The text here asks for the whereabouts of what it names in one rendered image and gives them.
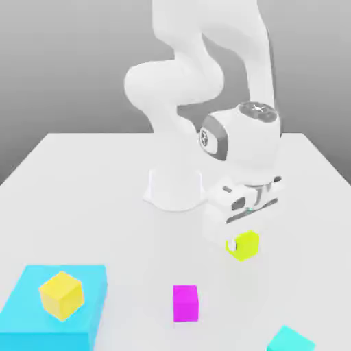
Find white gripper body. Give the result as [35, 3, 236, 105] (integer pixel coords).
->
[203, 197, 280, 244]

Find small lime cube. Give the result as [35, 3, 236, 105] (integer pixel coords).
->
[225, 230, 261, 263]

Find small magenta cube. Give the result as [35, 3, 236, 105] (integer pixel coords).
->
[172, 284, 199, 323]

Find small turquoise cube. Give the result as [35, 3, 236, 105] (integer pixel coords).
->
[266, 324, 317, 351]

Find small yellow cube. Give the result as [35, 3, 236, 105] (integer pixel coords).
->
[38, 270, 85, 322]

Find large cyan box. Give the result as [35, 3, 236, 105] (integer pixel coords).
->
[0, 263, 108, 351]

